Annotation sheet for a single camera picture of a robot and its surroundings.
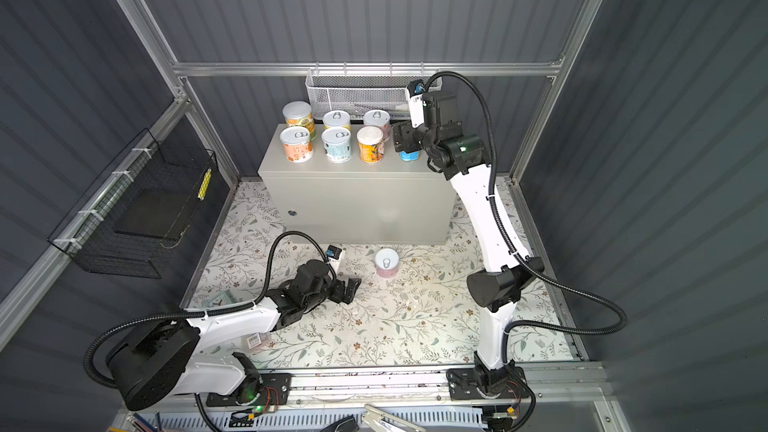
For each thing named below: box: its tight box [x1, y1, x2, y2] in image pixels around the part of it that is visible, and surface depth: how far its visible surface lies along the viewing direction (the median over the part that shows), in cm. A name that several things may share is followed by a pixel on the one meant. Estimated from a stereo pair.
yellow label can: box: [323, 110, 351, 130], surface depth 82 cm
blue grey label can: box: [321, 126, 351, 164], surface depth 77 cm
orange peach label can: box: [279, 126, 314, 163], surface depth 77 cm
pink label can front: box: [363, 109, 391, 142], surface depth 82 cm
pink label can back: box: [375, 248, 400, 278], surface depth 93 cm
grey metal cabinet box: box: [258, 124, 456, 245], surface depth 81 cm
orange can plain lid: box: [356, 125, 385, 164], surface depth 75 cm
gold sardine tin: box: [399, 151, 420, 162], surface depth 78 cm
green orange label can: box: [282, 100, 317, 141], surface depth 80 cm
